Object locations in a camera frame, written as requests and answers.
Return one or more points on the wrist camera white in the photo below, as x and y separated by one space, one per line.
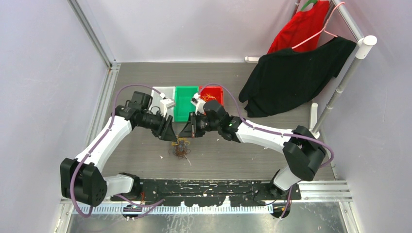
198 102
166 104

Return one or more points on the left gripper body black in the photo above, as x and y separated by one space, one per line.
157 122

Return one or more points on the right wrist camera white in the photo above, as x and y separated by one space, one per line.
198 102

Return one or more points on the black shirt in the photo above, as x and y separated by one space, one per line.
286 79

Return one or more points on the red plastic bin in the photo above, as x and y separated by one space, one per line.
213 93

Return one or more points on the green plastic bin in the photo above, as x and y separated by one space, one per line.
182 97

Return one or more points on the white clothes rack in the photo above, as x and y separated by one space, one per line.
364 45

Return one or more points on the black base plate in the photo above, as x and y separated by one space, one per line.
206 193

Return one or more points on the pink clothes hanger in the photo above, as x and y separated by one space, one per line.
324 27

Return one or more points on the aluminium frame post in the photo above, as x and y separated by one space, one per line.
90 25

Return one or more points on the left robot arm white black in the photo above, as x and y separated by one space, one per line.
81 178

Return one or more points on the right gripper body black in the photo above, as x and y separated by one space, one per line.
202 124

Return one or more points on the green clothes hanger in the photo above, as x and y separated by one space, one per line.
306 4

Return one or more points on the red shirt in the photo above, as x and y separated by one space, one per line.
303 25

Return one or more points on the white cable duct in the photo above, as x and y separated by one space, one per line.
124 208

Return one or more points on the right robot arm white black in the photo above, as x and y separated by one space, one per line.
303 152

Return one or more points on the white plastic bin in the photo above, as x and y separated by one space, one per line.
168 92

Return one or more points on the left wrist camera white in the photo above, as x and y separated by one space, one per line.
166 104

